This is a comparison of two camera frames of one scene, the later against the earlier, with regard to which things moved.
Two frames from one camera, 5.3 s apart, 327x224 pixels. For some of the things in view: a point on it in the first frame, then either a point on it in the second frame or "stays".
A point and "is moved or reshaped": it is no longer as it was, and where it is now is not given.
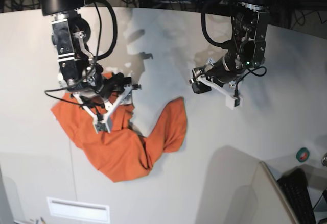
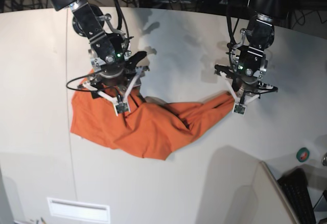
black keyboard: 294,185 stays
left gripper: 96,83 to 114,71
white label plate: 73,209 stays
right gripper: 224,70 to 244,74
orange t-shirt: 119,154 is moved or reshaped
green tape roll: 302,154 stays
